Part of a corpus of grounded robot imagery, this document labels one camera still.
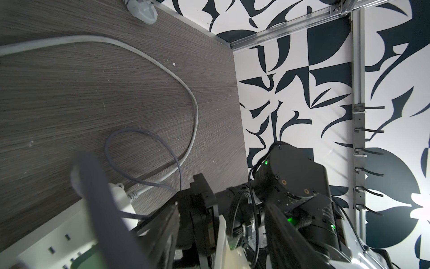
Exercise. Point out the dark usb cable green charger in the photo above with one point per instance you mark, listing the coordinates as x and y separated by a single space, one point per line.
112 227

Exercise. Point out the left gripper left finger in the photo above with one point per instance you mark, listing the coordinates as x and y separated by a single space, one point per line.
158 235

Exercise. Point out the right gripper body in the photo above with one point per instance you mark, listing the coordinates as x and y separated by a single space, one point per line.
199 223

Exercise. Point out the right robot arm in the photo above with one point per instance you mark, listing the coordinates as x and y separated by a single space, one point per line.
299 187

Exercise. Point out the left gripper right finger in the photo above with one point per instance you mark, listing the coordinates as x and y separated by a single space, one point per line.
287 247

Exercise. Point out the black wall hook rack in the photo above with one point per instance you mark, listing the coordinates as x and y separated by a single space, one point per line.
360 155

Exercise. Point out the white power strip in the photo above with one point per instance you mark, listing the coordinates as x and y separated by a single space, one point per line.
55 244

